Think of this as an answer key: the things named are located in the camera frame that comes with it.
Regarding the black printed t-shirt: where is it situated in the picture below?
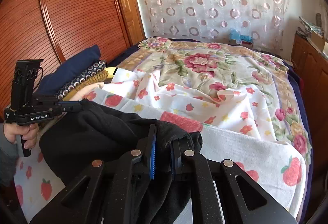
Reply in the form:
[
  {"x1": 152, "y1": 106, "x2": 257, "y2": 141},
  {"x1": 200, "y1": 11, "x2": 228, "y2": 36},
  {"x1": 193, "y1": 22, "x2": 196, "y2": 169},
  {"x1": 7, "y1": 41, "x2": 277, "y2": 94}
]
[{"x1": 39, "y1": 99, "x2": 202, "y2": 223}]

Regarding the wooden side cabinet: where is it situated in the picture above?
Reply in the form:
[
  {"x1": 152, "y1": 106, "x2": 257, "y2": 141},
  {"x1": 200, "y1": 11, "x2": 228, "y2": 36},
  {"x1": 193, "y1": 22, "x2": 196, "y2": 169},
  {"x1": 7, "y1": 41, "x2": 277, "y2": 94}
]
[{"x1": 291, "y1": 34, "x2": 327, "y2": 170}]

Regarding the wooden louvered wardrobe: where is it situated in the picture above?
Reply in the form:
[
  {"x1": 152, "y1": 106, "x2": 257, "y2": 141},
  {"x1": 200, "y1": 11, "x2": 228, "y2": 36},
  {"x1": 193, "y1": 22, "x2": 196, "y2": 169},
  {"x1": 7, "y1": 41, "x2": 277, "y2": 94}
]
[{"x1": 1, "y1": 0, "x2": 145, "y2": 108}]

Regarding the blue item box by wall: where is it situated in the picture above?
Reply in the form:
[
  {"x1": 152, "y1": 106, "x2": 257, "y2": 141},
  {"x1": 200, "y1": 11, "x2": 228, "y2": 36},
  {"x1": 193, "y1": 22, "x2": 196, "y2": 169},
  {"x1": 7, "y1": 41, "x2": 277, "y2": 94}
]
[{"x1": 229, "y1": 29, "x2": 254, "y2": 49}]

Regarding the yellow folded garment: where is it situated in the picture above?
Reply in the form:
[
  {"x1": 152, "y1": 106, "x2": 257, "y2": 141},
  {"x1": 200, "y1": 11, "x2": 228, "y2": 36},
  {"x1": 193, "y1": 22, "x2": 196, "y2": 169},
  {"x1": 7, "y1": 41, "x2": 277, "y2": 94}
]
[{"x1": 62, "y1": 70, "x2": 108, "y2": 101}]

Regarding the person's left hand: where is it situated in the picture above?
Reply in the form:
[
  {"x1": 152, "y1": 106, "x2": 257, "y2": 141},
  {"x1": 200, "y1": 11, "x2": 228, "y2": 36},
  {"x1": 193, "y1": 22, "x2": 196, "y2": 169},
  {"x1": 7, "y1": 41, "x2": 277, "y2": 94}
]
[{"x1": 3, "y1": 123, "x2": 39, "y2": 149}]

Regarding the circle patterned folded garment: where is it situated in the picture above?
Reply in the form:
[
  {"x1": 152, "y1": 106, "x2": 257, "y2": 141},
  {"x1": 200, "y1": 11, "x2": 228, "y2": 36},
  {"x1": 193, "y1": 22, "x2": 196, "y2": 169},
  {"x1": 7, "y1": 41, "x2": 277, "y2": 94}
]
[{"x1": 55, "y1": 60, "x2": 107, "y2": 99}]

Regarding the floral peony bed blanket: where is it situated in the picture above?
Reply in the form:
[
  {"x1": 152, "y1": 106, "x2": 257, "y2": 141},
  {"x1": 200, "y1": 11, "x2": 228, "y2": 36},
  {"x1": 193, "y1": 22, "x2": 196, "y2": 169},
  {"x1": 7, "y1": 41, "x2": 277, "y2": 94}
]
[{"x1": 115, "y1": 37, "x2": 314, "y2": 163}]

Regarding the navy blue folded garment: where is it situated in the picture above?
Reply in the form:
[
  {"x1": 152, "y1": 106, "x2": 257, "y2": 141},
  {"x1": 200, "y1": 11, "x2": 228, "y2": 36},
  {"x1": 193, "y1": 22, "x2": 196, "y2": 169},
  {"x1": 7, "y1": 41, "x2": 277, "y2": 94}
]
[{"x1": 34, "y1": 45, "x2": 101, "y2": 96}]

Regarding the cardboard box on cabinet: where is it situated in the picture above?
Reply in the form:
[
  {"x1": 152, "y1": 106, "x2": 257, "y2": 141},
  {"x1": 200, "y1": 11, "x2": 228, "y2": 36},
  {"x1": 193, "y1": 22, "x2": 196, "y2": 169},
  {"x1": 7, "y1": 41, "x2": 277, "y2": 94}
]
[{"x1": 310, "y1": 31, "x2": 327, "y2": 55}]

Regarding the white strawberry flower sheet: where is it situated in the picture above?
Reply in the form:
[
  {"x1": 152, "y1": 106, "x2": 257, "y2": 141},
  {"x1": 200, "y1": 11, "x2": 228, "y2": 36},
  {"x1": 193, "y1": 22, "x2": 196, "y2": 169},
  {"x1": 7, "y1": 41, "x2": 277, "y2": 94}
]
[{"x1": 12, "y1": 70, "x2": 308, "y2": 224}]

